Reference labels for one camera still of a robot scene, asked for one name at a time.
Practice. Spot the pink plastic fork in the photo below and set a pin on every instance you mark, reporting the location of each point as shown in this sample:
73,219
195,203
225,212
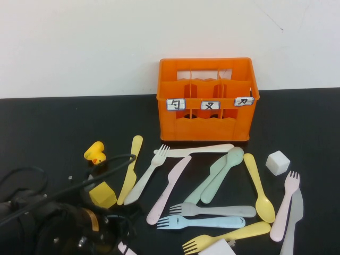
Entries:
284,207

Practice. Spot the pale green plastic spoon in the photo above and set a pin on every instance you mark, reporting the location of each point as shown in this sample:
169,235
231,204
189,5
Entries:
235,156

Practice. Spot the orange plastic cutlery holder crate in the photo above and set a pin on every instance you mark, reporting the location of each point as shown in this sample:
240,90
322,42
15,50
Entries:
210,130

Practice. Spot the pink plastic knife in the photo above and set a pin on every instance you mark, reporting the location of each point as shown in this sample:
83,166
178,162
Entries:
170,186

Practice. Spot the pale green plastic knife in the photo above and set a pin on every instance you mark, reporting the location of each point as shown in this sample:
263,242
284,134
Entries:
216,166

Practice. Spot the yellow foam cube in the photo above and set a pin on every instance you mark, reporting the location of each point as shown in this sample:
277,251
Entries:
103,195

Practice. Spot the paper label with spoon character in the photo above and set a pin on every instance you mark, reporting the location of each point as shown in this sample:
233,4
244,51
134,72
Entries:
176,104

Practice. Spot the paper label with knife character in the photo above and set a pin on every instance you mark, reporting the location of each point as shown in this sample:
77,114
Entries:
244,101

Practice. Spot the grey plastic fork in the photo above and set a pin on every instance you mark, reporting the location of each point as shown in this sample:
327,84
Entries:
217,211

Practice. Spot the white power adapter block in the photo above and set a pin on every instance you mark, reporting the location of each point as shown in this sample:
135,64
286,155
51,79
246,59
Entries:
216,248

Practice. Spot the paper label with fork character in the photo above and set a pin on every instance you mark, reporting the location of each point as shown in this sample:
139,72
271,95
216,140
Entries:
210,105

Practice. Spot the yellow rubber duck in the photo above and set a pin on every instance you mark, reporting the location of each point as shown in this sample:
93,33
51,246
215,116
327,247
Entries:
95,152

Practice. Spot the white plastic fork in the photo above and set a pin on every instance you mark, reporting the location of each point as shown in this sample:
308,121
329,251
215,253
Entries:
148,175

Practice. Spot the pink plastic spoon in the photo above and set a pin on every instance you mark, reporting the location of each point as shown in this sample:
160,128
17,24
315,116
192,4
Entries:
123,248

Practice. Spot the yellow plastic fork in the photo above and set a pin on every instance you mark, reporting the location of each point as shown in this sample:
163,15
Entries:
247,230

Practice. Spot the yellow plastic knife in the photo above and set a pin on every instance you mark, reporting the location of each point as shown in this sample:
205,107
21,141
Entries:
130,175

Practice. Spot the cream white plastic knife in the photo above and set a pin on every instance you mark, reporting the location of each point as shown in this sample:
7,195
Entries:
202,150

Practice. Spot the light blue plastic fork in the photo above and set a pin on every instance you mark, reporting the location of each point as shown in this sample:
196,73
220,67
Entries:
207,222

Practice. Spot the grey plastic knife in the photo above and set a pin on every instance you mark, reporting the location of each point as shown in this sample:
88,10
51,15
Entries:
295,220

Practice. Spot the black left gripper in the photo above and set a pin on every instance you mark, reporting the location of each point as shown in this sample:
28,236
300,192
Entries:
106,233

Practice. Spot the white foam cube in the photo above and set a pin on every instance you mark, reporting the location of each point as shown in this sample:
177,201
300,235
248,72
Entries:
278,163

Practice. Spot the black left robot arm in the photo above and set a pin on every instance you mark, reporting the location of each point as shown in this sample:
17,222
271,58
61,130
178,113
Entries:
29,231

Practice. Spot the yellow plastic spoon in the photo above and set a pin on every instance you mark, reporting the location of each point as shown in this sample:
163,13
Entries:
265,208

